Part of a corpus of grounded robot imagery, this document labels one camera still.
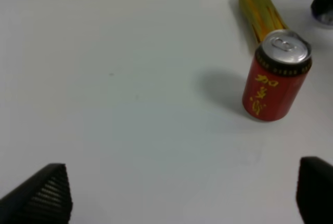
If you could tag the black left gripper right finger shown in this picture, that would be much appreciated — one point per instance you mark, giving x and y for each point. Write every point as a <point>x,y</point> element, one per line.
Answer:
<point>314,190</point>

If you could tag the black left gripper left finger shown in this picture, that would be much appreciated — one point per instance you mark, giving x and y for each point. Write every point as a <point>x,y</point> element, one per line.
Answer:
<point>45,197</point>

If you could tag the purple lidded air freshener jar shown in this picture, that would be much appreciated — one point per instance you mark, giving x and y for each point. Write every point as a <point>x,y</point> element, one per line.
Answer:
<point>322,11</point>

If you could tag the red soda can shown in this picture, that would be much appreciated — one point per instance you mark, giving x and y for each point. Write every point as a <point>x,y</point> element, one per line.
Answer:
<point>280,65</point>

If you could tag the yellow corn cob with husk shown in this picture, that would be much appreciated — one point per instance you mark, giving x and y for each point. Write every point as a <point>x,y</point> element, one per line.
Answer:
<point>262,17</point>

